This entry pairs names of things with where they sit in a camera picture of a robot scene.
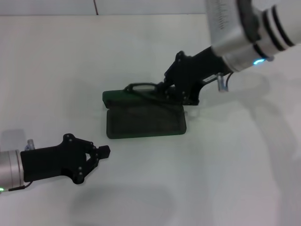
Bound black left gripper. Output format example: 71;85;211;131
20;133;111;185

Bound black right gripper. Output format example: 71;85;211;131
156;46;228;106

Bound black glasses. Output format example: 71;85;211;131
123;81;186;116

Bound green glasses case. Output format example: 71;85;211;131
102;86;188;140

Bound left gripper silver plug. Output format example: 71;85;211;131
24;139;36;151

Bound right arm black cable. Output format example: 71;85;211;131
216;72;235;93

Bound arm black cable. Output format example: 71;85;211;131
0;182;32;192
216;72;235;93

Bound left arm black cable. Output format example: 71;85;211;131
0;182;32;192

